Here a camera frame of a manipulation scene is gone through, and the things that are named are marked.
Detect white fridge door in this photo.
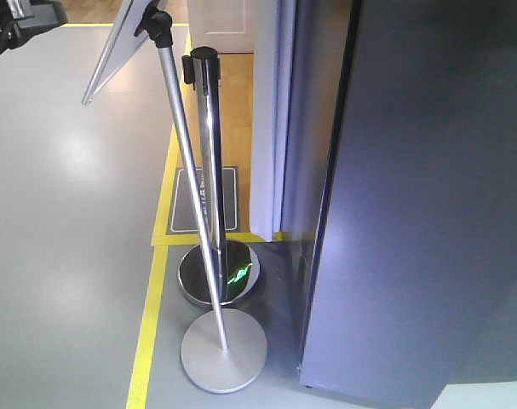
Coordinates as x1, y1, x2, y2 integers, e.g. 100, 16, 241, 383
300, 1, 517, 408

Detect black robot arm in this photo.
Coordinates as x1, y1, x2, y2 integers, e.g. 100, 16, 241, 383
0, 0, 68, 55

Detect grey floor sign mat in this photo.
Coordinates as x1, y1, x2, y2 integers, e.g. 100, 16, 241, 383
168, 166, 241, 234

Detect matte silver sign stand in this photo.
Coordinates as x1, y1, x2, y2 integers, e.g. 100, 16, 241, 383
83, 1, 267, 394

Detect chrome stanchion post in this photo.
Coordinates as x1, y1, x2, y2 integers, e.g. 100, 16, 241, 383
182, 46, 261, 306

